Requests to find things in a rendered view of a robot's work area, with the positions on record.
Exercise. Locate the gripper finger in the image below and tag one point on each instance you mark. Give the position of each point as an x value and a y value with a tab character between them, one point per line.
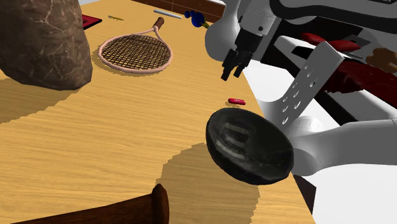
241	66
229	65

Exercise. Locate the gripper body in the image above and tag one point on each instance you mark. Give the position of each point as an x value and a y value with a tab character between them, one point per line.
249	42

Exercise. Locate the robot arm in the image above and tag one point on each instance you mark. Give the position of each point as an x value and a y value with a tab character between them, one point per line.
347	145

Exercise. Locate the small red eraser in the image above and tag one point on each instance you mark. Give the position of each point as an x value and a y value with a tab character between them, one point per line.
236	101

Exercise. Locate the blue toy figure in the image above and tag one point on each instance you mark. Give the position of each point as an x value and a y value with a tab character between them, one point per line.
197	19

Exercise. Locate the white slotted spatula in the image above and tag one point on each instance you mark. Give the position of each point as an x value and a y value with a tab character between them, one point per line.
319	68

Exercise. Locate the grey pen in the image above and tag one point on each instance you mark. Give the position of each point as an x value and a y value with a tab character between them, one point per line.
167	14

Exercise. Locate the black bowl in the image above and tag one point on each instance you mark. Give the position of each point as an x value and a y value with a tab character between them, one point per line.
248	149

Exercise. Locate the pink tennis racket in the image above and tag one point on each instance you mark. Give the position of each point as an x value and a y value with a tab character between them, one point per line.
136	51

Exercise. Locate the yellow pencil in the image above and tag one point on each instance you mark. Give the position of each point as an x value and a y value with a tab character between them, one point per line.
116	18

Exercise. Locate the red flat book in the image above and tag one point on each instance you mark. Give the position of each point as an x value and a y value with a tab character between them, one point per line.
90	21

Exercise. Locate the brown rock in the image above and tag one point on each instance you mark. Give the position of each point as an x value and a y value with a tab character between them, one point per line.
43	43

